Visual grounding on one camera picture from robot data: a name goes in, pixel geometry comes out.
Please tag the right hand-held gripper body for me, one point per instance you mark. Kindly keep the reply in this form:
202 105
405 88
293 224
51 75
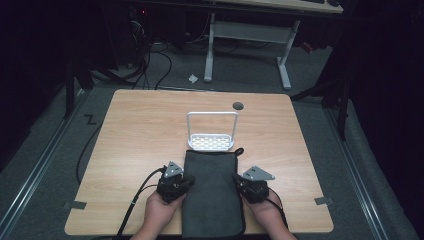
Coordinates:
256 190

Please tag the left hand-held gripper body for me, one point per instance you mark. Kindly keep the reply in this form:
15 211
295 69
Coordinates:
170 188

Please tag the dark grey cloth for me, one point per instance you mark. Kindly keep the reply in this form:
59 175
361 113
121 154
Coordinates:
213 196

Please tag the white metal rack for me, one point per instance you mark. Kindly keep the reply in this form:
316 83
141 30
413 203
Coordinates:
210 142

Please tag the grey tape piece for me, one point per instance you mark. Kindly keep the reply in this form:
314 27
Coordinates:
324 200
75 204

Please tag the white paper scrap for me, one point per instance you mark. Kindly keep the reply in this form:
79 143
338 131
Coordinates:
193 78

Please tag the black metal stand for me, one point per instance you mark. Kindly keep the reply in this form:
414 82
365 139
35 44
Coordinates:
70 88
338 100

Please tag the white-legged background desk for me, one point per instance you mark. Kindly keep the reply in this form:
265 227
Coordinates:
251 32

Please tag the small red object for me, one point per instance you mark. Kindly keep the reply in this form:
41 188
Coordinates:
306 47

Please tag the metal floor rail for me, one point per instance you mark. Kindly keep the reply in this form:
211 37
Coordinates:
358 180
36 170

